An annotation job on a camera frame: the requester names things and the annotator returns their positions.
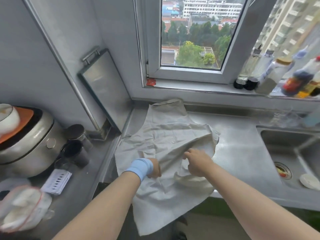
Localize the white round lid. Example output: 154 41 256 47
299 173 320 191

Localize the grey cloth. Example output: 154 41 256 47
114 98 221 237

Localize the person's right hand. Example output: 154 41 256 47
183 148 216 177

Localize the person's left hand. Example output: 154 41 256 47
147 159 162 179

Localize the orange lid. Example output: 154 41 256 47
0 107 34 145

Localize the person's left forearm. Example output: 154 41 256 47
52 171 142 240

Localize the clear bluish bottle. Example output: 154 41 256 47
291 45 309 69

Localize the person's right forearm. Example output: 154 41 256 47
200 162 320 240

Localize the steel sink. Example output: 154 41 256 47
256 125 320 191

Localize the white bowl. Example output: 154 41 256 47
0 103 21 138

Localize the clear plastic bag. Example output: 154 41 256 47
259 107 309 128

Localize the dark sauce bottle yellow label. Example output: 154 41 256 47
294 72 320 99

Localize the steel cup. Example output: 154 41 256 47
66 124 93 151

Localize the sink drain strainer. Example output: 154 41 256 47
273 161 293 180

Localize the steel cutting board with handle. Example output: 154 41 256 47
77 46 133 134

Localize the clear zip bag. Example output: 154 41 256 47
0 185 53 233

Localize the light blue wristband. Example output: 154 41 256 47
123 158 154 182

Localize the silver rice cooker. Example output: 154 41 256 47
0 105 67 178

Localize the plastic bottle with grey contents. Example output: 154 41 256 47
254 57 292 95

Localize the black cup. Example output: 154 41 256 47
59 140 90 168

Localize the steel wall pipe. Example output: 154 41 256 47
21 0 101 131

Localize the clear bottle with black cap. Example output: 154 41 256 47
244 49 274 91
233 48 260 90

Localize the white card with black marks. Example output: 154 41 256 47
41 169 73 196

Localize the white window frame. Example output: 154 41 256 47
132 0 278 85

